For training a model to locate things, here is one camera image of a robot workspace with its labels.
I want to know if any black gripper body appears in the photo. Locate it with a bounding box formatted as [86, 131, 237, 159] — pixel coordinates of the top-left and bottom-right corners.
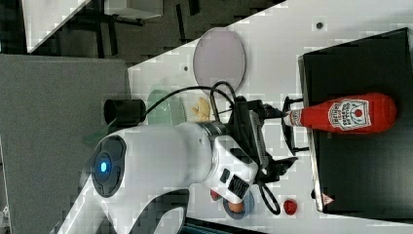
[227, 96, 282, 183]

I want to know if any red ketchup bottle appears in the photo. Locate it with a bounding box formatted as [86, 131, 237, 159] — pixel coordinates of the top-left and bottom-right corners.
[282, 93, 397, 134]

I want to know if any large black pot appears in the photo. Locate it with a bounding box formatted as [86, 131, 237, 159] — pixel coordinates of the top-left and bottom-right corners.
[103, 99, 146, 126]

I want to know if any orange egg toy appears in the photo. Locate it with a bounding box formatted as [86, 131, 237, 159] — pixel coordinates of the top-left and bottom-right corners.
[228, 203, 244, 213]

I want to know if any blue bowl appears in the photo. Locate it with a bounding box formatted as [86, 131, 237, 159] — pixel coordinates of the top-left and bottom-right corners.
[223, 192, 254, 219]

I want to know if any green perforated colander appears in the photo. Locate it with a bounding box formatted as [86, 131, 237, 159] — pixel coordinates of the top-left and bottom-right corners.
[147, 90, 186, 126]

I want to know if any red strawberry toy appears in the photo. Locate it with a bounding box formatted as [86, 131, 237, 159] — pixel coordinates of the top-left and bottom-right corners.
[283, 199, 298, 215]

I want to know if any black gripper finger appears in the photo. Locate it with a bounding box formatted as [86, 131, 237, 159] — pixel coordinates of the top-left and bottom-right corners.
[270, 157, 298, 168]
[264, 108, 285, 119]

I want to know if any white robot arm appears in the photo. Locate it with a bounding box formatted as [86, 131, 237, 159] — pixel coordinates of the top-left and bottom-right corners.
[51, 97, 294, 234]

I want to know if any lavender round plate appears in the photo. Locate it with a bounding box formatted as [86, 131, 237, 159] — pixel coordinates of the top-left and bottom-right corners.
[193, 27, 246, 91]

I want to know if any green slotted spatula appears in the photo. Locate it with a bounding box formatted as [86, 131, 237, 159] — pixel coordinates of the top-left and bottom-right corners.
[83, 120, 115, 145]

